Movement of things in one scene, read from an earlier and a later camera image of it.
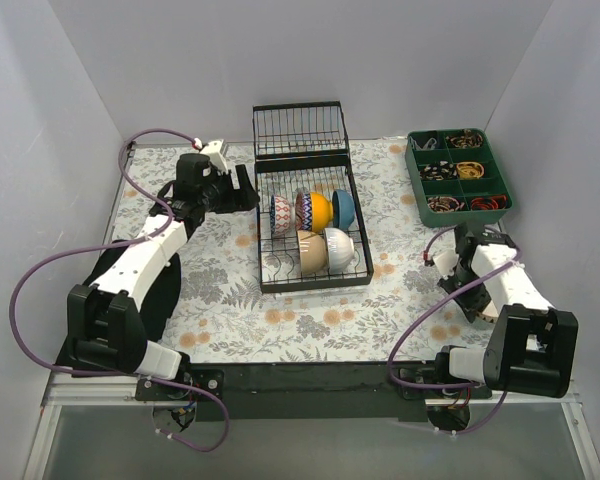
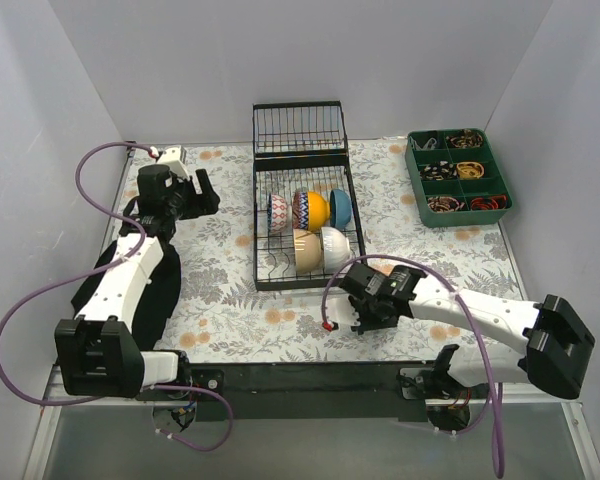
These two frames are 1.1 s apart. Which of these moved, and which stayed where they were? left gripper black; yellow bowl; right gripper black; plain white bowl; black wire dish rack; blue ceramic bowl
Moved: right gripper black; left gripper black
Stayed: plain white bowl; black wire dish rack; yellow bowl; blue ceramic bowl
